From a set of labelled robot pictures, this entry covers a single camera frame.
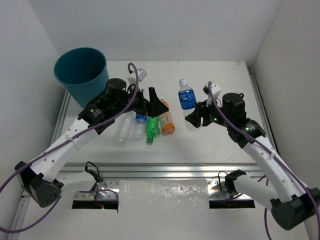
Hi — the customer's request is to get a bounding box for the blue label bottle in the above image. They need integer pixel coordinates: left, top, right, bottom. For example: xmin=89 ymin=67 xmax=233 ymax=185
xmin=178 ymin=79 xmax=197 ymax=118
xmin=131 ymin=114 xmax=148 ymax=140

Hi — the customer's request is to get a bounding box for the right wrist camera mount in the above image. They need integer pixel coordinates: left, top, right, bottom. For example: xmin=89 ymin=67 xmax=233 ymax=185
xmin=202 ymin=83 xmax=221 ymax=106

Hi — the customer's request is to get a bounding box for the aluminium rail frame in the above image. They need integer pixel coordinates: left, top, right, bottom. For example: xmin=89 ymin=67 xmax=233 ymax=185
xmin=7 ymin=63 xmax=311 ymax=240

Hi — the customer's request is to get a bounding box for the crushed green bottle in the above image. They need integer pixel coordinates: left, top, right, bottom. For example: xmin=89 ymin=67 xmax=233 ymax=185
xmin=146 ymin=116 xmax=161 ymax=144

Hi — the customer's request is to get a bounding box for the teal plastic bin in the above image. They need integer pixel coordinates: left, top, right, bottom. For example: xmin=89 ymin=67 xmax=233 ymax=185
xmin=53 ymin=47 xmax=109 ymax=108

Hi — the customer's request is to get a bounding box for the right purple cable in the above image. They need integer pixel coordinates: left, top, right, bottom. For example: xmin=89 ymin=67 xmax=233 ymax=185
xmin=207 ymin=81 xmax=320 ymax=240

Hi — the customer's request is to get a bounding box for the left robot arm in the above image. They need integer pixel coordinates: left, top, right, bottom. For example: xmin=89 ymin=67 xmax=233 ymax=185
xmin=14 ymin=78 xmax=169 ymax=208

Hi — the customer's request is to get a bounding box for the purple cable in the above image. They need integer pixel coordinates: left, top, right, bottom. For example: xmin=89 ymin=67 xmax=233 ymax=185
xmin=207 ymin=81 xmax=320 ymax=240
xmin=0 ymin=62 xmax=140 ymax=234

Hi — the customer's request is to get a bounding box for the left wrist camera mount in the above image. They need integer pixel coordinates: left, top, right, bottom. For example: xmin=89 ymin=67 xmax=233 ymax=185
xmin=127 ymin=68 xmax=147 ymax=85

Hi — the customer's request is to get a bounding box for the clear bottle white cap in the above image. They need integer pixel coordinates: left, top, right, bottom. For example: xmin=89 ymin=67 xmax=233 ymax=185
xmin=113 ymin=112 xmax=135 ymax=148

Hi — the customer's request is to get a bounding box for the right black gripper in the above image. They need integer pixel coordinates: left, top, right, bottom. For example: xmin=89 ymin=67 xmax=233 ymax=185
xmin=185 ymin=94 xmax=232 ymax=127

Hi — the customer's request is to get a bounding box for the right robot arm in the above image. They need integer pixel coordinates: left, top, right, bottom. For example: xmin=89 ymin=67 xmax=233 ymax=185
xmin=185 ymin=93 xmax=320 ymax=230

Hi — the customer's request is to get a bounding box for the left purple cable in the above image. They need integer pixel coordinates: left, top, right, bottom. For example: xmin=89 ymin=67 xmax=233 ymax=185
xmin=0 ymin=62 xmax=140 ymax=234

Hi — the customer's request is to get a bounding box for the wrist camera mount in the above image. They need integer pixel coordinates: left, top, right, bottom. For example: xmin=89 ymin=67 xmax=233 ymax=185
xmin=202 ymin=83 xmax=221 ymax=106
xmin=127 ymin=68 xmax=147 ymax=85

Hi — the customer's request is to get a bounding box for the left orange label bottle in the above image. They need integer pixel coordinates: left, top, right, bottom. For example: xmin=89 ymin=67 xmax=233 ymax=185
xmin=159 ymin=98 xmax=176 ymax=136

